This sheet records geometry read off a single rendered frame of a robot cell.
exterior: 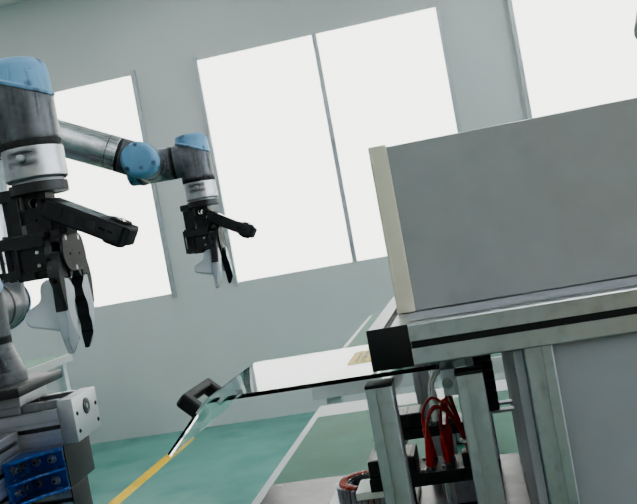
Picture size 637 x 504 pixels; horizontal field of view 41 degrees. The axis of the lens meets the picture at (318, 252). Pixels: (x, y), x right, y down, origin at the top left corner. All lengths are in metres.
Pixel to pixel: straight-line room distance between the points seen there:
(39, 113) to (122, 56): 5.34
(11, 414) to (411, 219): 1.09
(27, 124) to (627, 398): 0.75
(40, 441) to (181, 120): 4.55
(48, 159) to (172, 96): 5.18
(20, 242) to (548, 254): 0.63
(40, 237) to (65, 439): 0.82
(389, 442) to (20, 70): 0.62
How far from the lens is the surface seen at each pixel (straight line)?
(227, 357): 6.17
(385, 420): 0.96
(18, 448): 1.86
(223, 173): 6.08
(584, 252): 1.03
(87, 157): 1.85
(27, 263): 1.08
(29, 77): 1.10
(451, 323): 0.92
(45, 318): 1.07
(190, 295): 6.18
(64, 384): 5.87
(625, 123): 1.04
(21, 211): 1.10
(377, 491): 1.16
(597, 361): 0.95
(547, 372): 0.93
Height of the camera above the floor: 1.23
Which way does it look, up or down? 1 degrees down
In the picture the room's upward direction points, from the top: 10 degrees counter-clockwise
